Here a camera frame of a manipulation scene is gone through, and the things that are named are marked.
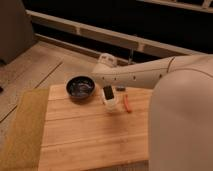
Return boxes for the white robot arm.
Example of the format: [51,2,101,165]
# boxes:
[92,54,213,171]

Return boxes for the dark ceramic bowl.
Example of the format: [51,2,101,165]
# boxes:
[66,76,95,100]

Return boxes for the white ceramic cup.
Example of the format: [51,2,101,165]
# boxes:
[101,91,118,113]

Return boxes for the small dark block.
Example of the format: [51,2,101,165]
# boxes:
[116,87,126,91]

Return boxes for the wooden bamboo board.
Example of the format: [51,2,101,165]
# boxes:
[38,85,152,171]

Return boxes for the grey cabinet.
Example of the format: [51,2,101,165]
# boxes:
[0,0,36,63]

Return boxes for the yellow-green cloth mat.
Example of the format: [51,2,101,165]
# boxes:
[0,89,49,171]

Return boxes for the white window frame rail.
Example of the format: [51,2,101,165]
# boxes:
[27,10,201,58]

